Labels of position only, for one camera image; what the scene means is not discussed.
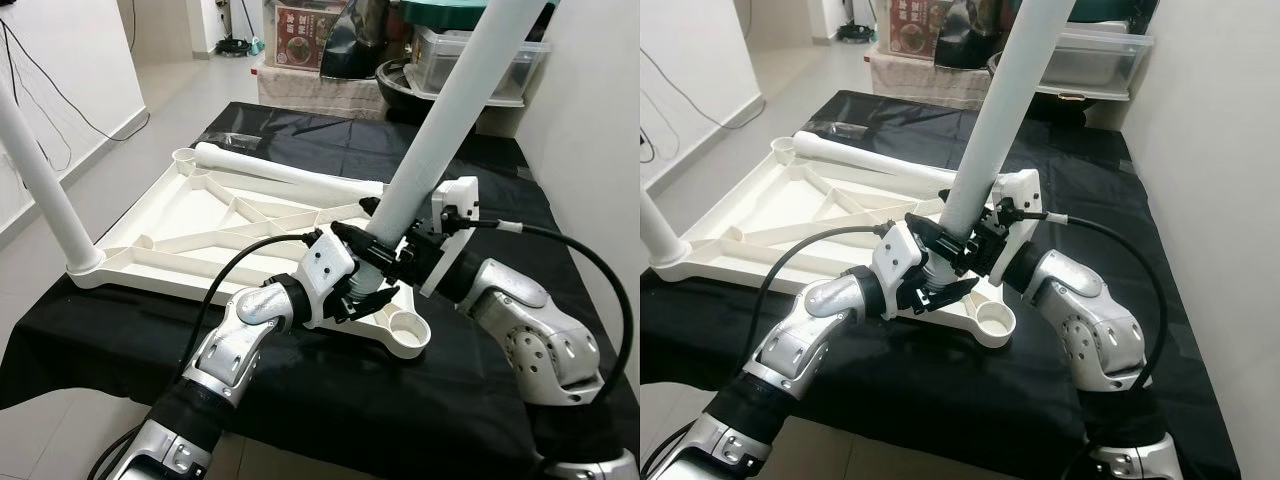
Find black tablecloth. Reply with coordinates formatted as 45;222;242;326
640;90;1241;480
0;100;641;480

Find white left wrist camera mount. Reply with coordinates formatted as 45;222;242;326
298;232;356;329
870;222;936;316

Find orange lid storage box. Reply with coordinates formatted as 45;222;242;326
262;0;346;71
875;0;951;61

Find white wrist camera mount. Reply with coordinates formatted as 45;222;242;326
870;222;936;316
418;177;481;298
298;232;356;329
985;168;1043;286

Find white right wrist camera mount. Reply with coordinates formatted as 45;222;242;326
985;168;1043;286
418;177;481;298

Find white plastic table leg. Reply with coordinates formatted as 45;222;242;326
640;190;691;269
192;142;386;199
0;85;106;276
795;132;961;191
920;0;1079;296
345;0;551;301

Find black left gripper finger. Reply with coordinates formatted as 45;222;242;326
345;288;403;324
908;280;981;317

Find beige patterned bench cover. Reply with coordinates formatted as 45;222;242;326
865;50;1001;109
255;70;386;121

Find black wok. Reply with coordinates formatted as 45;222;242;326
375;58;471;126
985;50;1091;126

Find white plastic table top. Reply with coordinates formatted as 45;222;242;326
68;148;433;359
650;138;1016;349

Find clear plastic storage box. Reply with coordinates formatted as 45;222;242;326
412;28;551;106
1060;28;1153;101

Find white fridge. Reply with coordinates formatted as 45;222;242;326
215;0;263;41

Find black glossy bag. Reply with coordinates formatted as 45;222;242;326
930;0;1001;69
322;0;396;81

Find green pot lid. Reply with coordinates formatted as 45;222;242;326
1075;0;1151;31
400;0;546;26

